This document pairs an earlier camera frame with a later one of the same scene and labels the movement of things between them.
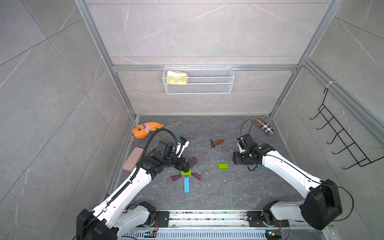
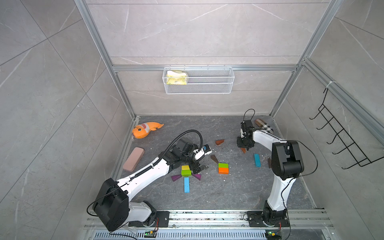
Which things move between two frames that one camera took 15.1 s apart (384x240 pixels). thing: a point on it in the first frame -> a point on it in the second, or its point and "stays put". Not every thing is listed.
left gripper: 179,166 -> 193,167
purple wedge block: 174,177 stays put
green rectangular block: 187,174 stays put
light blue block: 186,185 stays put
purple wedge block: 197,175 stays put
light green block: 223,166 stays put
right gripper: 236,159 -> 239,144
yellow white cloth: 176,77 stays put
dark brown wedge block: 212,144 -> 213,157
